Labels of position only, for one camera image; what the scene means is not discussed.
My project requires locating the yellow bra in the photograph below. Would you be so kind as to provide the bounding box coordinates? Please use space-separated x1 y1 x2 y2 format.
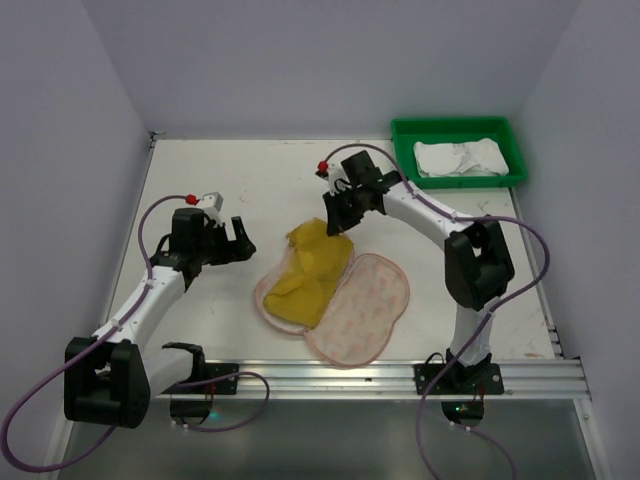
262 218 354 329

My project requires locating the floral mesh laundry bag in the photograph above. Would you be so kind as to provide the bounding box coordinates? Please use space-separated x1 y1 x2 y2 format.
254 239 410 369

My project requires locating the white bra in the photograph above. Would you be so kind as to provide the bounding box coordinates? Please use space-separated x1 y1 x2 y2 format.
413 138 509 178

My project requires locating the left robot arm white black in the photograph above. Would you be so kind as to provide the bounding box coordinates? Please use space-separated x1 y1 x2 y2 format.
63 207 256 429

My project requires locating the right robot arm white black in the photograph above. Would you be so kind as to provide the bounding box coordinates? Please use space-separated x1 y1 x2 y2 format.
316 150 515 389

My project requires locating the green plastic tray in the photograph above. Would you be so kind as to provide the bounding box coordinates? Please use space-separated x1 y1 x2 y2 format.
391 116 528 190

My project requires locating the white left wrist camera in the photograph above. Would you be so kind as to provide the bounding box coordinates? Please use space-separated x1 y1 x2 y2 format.
197 192 224 224

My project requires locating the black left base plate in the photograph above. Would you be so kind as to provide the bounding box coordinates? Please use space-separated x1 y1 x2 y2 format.
166 362 239 396

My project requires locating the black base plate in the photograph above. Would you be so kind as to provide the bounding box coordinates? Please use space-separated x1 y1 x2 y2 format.
166 362 239 396
412 350 505 397

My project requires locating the aluminium mounting rail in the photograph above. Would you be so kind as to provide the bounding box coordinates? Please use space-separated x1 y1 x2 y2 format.
62 355 594 404

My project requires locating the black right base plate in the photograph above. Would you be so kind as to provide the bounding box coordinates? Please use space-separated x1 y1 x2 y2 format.
412 350 505 397

